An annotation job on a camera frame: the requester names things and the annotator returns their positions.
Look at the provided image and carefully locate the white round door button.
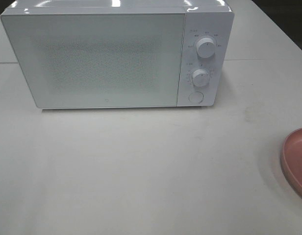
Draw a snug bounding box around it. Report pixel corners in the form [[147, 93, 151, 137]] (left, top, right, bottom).
[[189, 92, 204, 104]]

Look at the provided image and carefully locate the pink round plate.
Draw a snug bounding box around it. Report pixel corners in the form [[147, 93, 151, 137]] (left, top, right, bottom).
[[280, 128, 302, 198]]

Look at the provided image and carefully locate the lower white round knob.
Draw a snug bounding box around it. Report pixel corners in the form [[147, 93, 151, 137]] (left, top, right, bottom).
[[191, 69, 210, 87]]

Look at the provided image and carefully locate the white round knob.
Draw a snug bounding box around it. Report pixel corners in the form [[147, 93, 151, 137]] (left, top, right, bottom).
[[195, 35, 217, 59], [191, 69, 210, 87]]

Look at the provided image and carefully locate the upper white round knob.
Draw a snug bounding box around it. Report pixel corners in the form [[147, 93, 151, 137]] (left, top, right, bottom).
[[195, 35, 217, 59]]

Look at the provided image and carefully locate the white microwave oven body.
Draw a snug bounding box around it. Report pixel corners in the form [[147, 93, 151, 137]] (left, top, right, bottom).
[[0, 0, 234, 109]]

